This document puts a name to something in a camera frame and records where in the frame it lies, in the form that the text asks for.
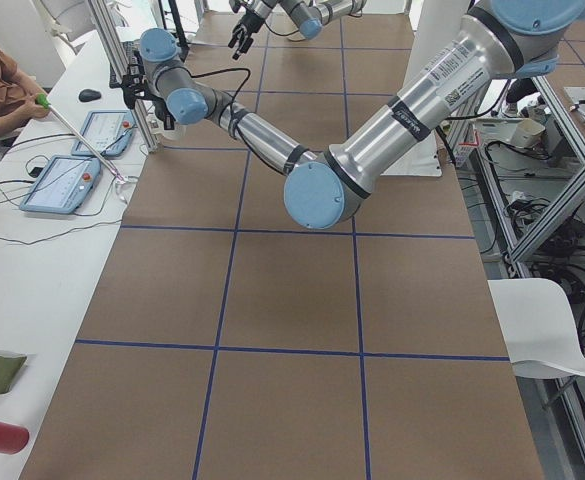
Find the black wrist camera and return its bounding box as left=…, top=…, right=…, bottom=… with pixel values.
left=120, top=49, right=157, bottom=110

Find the black computer mouse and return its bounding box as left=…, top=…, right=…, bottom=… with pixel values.
left=78, top=89, right=102, bottom=103

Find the white mug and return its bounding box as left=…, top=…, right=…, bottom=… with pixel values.
left=162, top=124, right=187, bottom=141

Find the green handled reach stick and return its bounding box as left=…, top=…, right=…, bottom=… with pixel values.
left=35, top=93, right=138, bottom=185

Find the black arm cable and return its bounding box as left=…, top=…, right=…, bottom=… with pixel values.
left=189, top=67, right=252, bottom=116

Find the white chair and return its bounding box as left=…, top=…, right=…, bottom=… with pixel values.
left=488, top=278, right=585, bottom=379

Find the aluminium frame post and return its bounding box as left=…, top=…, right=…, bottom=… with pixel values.
left=85, top=0, right=163, bottom=156

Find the near blue teach pendant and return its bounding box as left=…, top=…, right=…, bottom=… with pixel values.
left=19, top=155, right=101, bottom=215

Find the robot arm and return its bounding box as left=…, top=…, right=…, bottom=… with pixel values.
left=139, top=1, right=585, bottom=229
left=228, top=0, right=366, bottom=60

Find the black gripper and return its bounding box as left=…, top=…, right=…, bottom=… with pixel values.
left=152, top=98, right=175, bottom=129
left=228, top=10, right=265, bottom=60

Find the far blue teach pendant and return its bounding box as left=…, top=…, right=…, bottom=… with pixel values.
left=80, top=110, right=136, bottom=158

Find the blue teach pendant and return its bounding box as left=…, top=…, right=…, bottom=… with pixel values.
left=19, top=155, right=101, bottom=215
left=80, top=110, right=136, bottom=158

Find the white pedestal column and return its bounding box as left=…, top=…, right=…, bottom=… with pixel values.
left=383, top=0, right=471, bottom=177

